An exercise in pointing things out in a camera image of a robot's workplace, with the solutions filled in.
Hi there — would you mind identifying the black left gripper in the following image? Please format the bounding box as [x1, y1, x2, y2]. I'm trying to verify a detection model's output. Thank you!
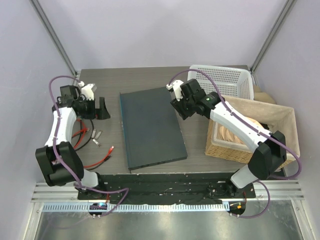
[78, 97, 110, 120]

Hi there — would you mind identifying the small grey plug connector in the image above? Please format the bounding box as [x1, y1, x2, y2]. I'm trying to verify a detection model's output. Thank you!
[91, 129, 97, 139]
[95, 130, 102, 140]
[92, 138, 101, 147]

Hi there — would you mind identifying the black network cable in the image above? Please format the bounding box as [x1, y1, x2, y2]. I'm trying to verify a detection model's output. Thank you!
[72, 119, 112, 169]

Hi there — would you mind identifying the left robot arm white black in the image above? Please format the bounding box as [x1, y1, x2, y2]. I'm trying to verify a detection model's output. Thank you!
[35, 83, 111, 200]

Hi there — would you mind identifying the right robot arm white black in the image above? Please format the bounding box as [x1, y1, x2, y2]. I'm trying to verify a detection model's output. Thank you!
[166, 79, 287, 198]

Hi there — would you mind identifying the peach hat in basket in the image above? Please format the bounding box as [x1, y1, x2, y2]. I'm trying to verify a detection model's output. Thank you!
[217, 117, 269, 145]

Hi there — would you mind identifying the white perforated plastic basket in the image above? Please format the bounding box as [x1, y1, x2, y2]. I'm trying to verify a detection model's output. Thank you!
[187, 64, 254, 100]

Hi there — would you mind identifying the wicker basket with fabric liner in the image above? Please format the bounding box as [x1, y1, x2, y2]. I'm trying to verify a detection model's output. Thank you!
[205, 96, 301, 167]

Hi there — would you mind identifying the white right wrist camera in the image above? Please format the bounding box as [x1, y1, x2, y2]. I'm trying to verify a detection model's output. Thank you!
[166, 80, 184, 102]

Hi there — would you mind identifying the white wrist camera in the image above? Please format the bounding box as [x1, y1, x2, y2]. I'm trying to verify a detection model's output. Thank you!
[166, 80, 184, 102]
[77, 81, 97, 101]

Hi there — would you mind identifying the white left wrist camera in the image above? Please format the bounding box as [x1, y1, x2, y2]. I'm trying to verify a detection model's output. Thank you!
[77, 81, 97, 101]

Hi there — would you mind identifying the dark network switch box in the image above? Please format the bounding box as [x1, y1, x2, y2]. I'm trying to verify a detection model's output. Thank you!
[119, 87, 188, 171]

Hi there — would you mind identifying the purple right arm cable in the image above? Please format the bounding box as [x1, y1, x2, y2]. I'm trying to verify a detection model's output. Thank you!
[167, 69, 301, 218]

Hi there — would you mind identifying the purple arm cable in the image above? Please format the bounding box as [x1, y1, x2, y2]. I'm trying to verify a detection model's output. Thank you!
[44, 75, 130, 230]
[167, 69, 301, 218]

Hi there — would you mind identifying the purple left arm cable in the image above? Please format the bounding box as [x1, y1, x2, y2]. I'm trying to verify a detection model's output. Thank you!
[44, 75, 130, 230]

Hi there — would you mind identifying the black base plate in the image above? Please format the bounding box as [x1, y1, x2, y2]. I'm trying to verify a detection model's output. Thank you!
[47, 172, 258, 201]

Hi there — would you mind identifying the aluminium rail frame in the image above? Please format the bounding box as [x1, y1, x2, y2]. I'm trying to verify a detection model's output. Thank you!
[23, 173, 315, 240]

